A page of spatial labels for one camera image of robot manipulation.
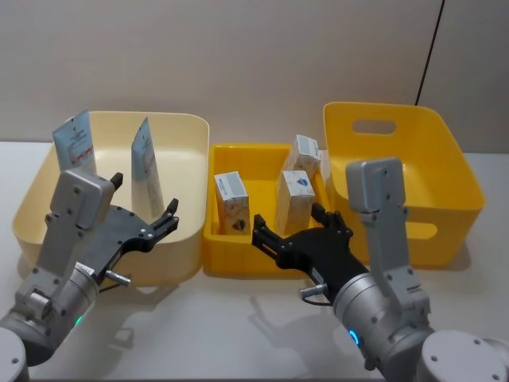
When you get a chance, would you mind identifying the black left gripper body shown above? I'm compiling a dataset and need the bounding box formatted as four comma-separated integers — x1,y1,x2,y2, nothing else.
76,205,157,285

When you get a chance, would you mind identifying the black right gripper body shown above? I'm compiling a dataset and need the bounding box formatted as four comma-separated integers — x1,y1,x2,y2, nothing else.
277,225,370,296

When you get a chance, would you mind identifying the pale blue foil pouch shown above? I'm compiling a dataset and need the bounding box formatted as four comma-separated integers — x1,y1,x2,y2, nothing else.
52,107,99,174
130,115,166,220

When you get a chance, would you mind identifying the small yellow plastic tray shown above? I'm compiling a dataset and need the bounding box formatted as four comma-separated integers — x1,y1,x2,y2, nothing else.
201,142,332,277

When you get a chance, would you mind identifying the small white carton, blue emblem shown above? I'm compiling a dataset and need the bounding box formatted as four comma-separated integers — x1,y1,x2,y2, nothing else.
274,170,317,236

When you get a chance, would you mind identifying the small white carton, black emblem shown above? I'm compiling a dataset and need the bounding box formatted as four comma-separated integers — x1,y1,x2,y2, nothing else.
213,170,252,237

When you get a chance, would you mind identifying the cream plastic bin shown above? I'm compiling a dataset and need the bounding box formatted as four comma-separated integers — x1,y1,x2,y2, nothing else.
11,110,211,286

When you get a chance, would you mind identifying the small white carton, grey label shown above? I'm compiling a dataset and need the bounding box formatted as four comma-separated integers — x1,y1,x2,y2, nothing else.
282,134,323,177

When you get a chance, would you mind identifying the large yellow plastic bin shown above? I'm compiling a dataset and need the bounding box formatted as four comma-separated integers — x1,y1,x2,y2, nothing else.
322,101,488,269

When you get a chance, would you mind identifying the right gripper cable, silver plug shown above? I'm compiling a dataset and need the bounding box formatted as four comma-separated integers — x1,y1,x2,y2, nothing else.
299,283,336,308

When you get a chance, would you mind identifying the gripper cable, silver plug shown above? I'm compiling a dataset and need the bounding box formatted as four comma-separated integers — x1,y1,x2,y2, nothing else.
96,269,134,296
299,283,336,308

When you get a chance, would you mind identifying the left gripper cable, silver plug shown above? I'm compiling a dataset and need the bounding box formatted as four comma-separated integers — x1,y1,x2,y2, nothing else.
96,269,134,296

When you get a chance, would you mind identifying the thin black wall cable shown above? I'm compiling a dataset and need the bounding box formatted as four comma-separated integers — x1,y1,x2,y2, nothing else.
413,0,447,107

